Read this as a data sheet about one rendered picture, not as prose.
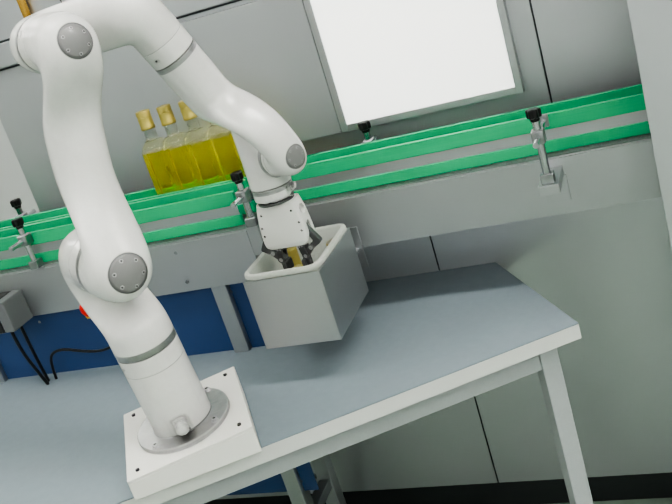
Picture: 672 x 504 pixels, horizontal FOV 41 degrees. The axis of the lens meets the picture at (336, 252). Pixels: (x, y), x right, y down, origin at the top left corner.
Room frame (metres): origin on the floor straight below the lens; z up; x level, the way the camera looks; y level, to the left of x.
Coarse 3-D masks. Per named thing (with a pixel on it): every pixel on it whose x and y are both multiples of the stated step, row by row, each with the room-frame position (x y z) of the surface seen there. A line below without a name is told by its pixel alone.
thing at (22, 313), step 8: (0, 296) 2.14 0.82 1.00; (8, 296) 2.12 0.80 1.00; (16, 296) 2.13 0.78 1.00; (0, 304) 2.08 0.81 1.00; (8, 304) 2.09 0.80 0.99; (16, 304) 2.12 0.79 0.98; (24, 304) 2.14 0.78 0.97; (0, 312) 2.09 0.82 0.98; (8, 312) 2.08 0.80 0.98; (16, 312) 2.11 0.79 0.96; (24, 312) 2.13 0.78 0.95; (0, 320) 2.09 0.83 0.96; (8, 320) 2.08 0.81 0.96; (16, 320) 2.10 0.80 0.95; (24, 320) 2.12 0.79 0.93; (0, 328) 2.09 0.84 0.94; (8, 328) 2.08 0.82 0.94; (16, 328) 2.09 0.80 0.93
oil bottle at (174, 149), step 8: (168, 136) 2.10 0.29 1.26; (176, 136) 2.09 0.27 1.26; (184, 136) 2.10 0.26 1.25; (168, 144) 2.09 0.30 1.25; (176, 144) 2.08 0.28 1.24; (168, 152) 2.09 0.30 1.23; (176, 152) 2.08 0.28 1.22; (184, 152) 2.08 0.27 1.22; (168, 160) 2.09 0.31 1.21; (176, 160) 2.09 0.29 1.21; (184, 160) 2.08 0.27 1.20; (176, 168) 2.09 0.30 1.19; (184, 168) 2.08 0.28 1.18; (192, 168) 2.08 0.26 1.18; (176, 176) 2.09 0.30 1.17; (184, 176) 2.08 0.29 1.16; (192, 176) 2.08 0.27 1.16; (176, 184) 2.09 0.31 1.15; (184, 184) 2.09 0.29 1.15; (192, 184) 2.08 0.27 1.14
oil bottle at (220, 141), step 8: (208, 128) 2.06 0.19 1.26; (216, 128) 2.04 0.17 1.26; (224, 128) 2.04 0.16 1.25; (208, 136) 2.05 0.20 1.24; (216, 136) 2.04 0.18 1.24; (224, 136) 2.03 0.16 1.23; (232, 136) 2.06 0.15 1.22; (208, 144) 2.05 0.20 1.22; (216, 144) 2.04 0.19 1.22; (224, 144) 2.03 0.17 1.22; (232, 144) 2.04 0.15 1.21; (216, 152) 2.05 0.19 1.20; (224, 152) 2.04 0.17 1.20; (232, 152) 2.03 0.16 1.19; (216, 160) 2.05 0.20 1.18; (224, 160) 2.04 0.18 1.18; (232, 160) 2.03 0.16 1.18; (240, 160) 2.05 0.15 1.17; (216, 168) 2.05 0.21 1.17; (224, 168) 2.04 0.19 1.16; (232, 168) 2.03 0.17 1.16; (240, 168) 2.04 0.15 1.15; (224, 176) 2.05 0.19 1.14
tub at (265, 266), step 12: (324, 228) 1.86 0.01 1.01; (336, 228) 1.85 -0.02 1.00; (312, 240) 1.87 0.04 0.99; (324, 240) 1.86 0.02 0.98; (336, 240) 1.76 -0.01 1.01; (312, 252) 1.87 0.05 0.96; (324, 252) 1.70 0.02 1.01; (252, 264) 1.77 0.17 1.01; (264, 264) 1.79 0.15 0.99; (276, 264) 1.84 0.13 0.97; (312, 264) 1.66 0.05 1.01; (252, 276) 1.70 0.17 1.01; (264, 276) 1.69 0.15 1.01; (276, 276) 1.69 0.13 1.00
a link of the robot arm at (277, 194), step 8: (288, 184) 1.72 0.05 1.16; (256, 192) 1.71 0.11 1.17; (264, 192) 1.70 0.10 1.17; (272, 192) 1.70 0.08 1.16; (280, 192) 1.70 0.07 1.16; (288, 192) 1.71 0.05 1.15; (256, 200) 1.72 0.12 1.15; (264, 200) 1.70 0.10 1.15; (272, 200) 1.70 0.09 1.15; (280, 200) 1.71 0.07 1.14
